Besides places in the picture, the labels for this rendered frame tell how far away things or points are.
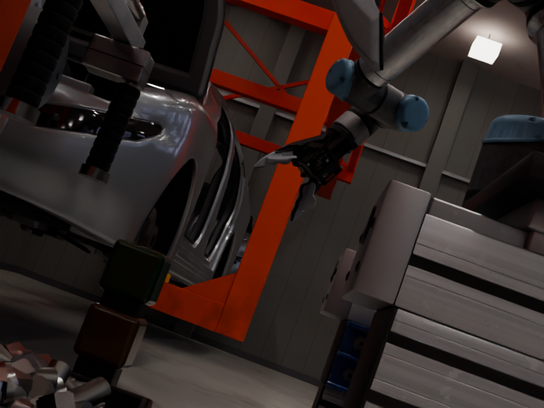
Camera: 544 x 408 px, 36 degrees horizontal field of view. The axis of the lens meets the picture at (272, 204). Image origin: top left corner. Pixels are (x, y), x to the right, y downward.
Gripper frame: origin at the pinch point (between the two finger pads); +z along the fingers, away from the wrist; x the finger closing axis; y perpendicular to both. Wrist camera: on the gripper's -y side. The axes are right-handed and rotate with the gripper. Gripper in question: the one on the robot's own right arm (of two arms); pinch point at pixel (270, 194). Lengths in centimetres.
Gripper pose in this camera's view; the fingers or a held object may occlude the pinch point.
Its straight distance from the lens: 176.1
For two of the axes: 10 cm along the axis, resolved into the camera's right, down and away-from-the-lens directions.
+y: 4.3, 1.4, -8.9
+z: -7.3, 6.4, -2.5
